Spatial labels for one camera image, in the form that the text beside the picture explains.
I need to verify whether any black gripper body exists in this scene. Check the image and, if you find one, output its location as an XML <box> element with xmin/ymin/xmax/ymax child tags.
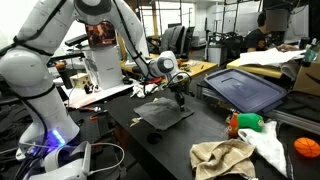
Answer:
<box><xmin>165</xmin><ymin>73</ymin><xmax>190</xmax><ymax>99</ymax></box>

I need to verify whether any amazon cardboard box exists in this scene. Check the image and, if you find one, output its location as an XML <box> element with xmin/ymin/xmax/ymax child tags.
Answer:
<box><xmin>293</xmin><ymin>62</ymin><xmax>320</xmax><ymax>96</ymax></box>

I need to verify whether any white box stand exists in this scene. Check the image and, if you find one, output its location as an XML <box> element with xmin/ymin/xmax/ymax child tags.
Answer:
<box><xmin>83</xmin><ymin>46</ymin><xmax>123</xmax><ymax>90</ymax></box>

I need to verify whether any torn tape scrap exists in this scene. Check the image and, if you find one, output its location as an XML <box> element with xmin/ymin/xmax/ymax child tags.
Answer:
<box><xmin>129</xmin><ymin>118</ymin><xmax>142</xmax><ymax>127</ymax></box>

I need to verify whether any grey towel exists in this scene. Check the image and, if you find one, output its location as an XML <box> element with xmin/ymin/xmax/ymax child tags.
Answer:
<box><xmin>134</xmin><ymin>97</ymin><xmax>194</xmax><ymax>131</ymax></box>

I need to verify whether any orange toy bottle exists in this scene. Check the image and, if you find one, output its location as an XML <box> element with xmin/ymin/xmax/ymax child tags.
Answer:
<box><xmin>228</xmin><ymin>113</ymin><xmax>238</xmax><ymax>138</ymax></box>

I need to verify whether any small screen on stand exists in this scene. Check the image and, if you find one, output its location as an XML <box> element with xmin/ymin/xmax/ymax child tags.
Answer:
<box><xmin>85</xmin><ymin>21</ymin><xmax>117</xmax><ymax>48</ymax></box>

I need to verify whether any beige towel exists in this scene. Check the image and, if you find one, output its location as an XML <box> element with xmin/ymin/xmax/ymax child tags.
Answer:
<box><xmin>189</xmin><ymin>139</ymin><xmax>256</xmax><ymax>180</ymax></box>

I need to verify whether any seated person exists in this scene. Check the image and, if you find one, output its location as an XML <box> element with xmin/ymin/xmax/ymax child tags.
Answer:
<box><xmin>244</xmin><ymin>9</ymin><xmax>299</xmax><ymax>53</ymax></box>

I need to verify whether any stack of white papers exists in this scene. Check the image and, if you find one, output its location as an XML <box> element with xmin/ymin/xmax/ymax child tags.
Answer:
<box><xmin>239</xmin><ymin>48</ymin><xmax>305</xmax><ymax>66</ymax></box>

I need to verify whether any green plush toy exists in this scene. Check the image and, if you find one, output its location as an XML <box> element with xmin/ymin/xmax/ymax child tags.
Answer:
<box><xmin>237</xmin><ymin>113</ymin><xmax>264</xmax><ymax>132</ymax></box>

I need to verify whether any red plastic bowl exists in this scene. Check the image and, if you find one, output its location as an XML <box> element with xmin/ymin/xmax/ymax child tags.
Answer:
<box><xmin>147</xmin><ymin>77</ymin><xmax>163</xmax><ymax>84</ymax></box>

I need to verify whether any white VR headset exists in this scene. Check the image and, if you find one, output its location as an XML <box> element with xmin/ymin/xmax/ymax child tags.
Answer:
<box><xmin>26</xmin><ymin>141</ymin><xmax>125</xmax><ymax>180</ymax></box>

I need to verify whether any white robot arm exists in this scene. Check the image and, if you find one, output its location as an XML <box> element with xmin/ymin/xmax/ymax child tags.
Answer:
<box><xmin>0</xmin><ymin>0</ymin><xmax>179</xmax><ymax>160</ymax></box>

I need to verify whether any orange toy basketball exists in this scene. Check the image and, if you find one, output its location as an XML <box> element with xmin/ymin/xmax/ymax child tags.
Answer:
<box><xmin>294</xmin><ymin>137</ymin><xmax>320</xmax><ymax>158</ymax></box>

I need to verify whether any white cloth near ball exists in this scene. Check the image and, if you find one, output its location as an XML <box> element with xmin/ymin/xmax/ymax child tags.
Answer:
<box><xmin>238</xmin><ymin>121</ymin><xmax>292</xmax><ymax>178</ymax></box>

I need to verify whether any dark blue bin lid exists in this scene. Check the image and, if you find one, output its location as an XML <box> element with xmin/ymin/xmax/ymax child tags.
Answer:
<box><xmin>204</xmin><ymin>68</ymin><xmax>287</xmax><ymax>113</ymax></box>

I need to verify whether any white towel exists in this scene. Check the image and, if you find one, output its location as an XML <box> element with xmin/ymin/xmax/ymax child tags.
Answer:
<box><xmin>131</xmin><ymin>84</ymin><xmax>159</xmax><ymax>98</ymax></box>

